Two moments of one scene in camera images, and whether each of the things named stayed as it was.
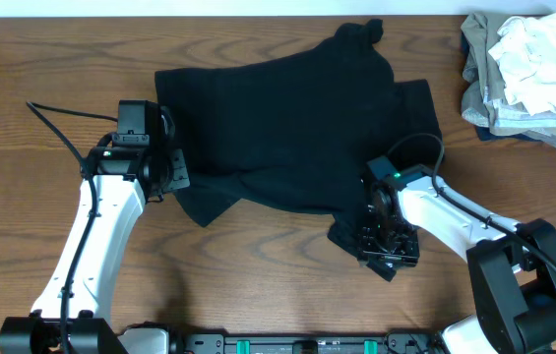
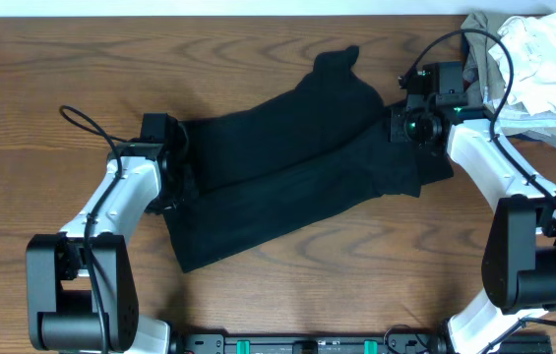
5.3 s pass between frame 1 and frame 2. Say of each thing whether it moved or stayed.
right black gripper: moved
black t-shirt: moved
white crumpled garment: stayed
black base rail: stayed
